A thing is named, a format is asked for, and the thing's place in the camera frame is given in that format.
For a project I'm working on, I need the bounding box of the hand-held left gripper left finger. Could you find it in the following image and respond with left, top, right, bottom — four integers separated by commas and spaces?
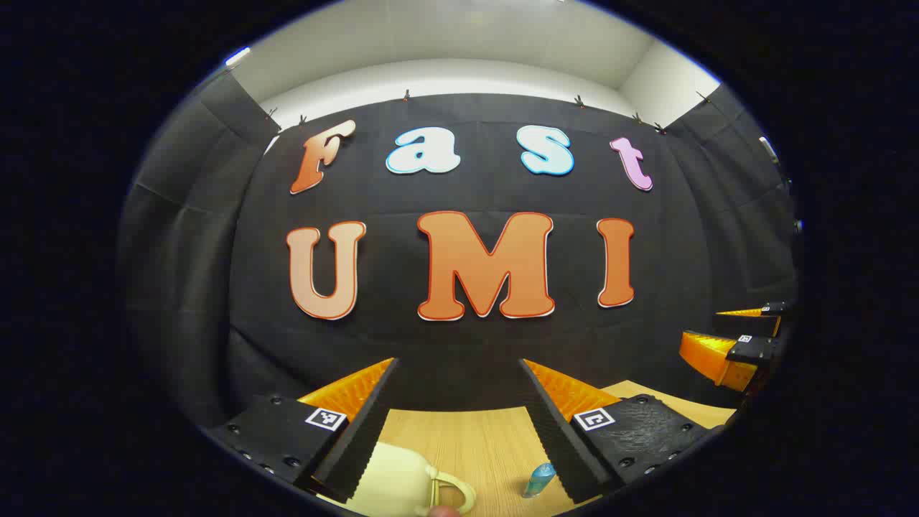
205, 357, 400, 505

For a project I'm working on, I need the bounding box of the blue clear bottle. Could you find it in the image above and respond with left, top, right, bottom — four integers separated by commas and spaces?
522, 462, 558, 500

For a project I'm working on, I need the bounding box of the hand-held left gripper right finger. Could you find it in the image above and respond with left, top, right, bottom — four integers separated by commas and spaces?
518, 358, 727, 505

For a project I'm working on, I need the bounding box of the black backdrop cloth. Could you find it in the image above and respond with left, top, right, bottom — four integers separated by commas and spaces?
118, 68, 801, 432

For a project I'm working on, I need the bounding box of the pale yellow suitcase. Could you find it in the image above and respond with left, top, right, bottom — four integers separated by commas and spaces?
316, 441, 477, 517

